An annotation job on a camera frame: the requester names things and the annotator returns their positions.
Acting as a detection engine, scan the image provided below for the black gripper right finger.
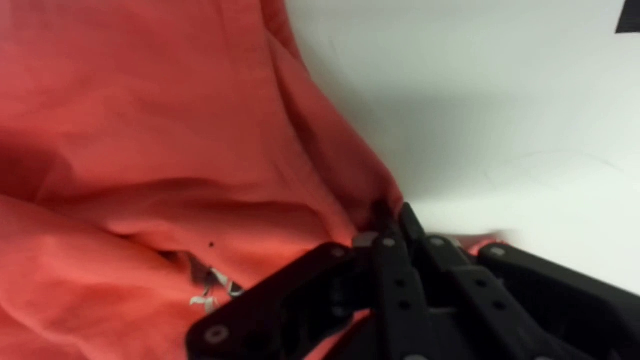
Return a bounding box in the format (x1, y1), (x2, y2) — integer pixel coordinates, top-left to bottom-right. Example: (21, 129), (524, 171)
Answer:
(414, 211), (640, 360)

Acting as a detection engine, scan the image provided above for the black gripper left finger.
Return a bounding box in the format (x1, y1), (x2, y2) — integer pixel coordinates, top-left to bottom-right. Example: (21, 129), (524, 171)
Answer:
(184, 201), (432, 360)

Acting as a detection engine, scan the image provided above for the pink shirt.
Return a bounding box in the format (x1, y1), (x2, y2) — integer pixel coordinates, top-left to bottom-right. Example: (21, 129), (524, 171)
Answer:
(0, 0), (511, 360)

